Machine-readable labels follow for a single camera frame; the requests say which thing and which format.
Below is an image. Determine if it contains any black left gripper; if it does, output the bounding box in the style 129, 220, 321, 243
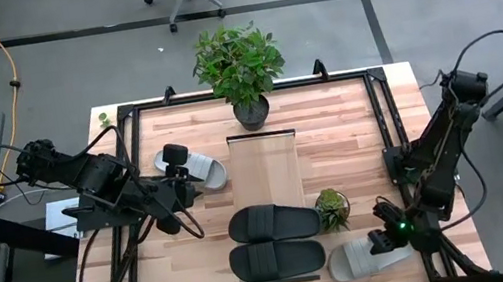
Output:
135, 167, 212, 241

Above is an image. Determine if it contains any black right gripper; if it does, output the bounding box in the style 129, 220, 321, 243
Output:
361, 194, 420, 258

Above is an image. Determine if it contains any grey slide sandal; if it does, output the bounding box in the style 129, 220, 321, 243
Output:
151, 139, 232, 201
322, 229, 420, 282

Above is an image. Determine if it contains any black slide sandal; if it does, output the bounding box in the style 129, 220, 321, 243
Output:
224, 194, 324, 250
226, 231, 330, 282

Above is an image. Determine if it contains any succulent plant in dark pot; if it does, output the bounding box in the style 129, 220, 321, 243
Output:
312, 185, 356, 236

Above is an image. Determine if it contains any small green leaf sprig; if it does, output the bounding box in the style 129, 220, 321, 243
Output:
96, 111, 113, 131

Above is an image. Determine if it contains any white paper sheet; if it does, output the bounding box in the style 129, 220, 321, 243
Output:
41, 195, 88, 244

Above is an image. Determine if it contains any leafy plant in black pot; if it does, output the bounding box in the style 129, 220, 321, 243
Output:
185, 15, 296, 141

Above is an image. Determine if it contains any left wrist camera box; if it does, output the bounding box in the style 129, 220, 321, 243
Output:
159, 140, 194, 181

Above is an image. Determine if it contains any wooden shelf with black frame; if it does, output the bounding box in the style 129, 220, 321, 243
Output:
213, 125, 323, 282

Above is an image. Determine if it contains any black metal table frame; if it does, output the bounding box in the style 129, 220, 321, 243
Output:
35, 37, 495, 282

